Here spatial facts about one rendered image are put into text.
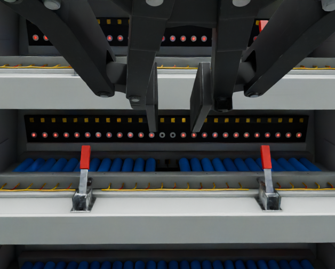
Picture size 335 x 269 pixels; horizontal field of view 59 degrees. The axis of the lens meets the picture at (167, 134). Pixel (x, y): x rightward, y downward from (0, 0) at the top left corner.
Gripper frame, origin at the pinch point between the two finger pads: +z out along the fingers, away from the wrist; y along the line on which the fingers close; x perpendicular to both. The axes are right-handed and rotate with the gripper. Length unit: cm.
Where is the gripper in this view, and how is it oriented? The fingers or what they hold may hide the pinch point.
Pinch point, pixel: (175, 102)
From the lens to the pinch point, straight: 22.8
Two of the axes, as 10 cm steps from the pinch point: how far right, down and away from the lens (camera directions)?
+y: 10.0, 0.0, 0.2
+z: -0.2, 2.4, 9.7
